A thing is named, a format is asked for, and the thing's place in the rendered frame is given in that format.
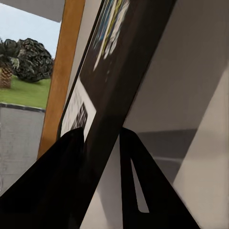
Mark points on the door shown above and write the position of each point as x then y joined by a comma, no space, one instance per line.
37,45

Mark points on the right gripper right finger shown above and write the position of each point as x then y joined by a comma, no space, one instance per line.
166,210

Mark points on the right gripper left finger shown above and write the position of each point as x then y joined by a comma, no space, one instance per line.
42,197

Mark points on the poster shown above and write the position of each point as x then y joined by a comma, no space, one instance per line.
120,46

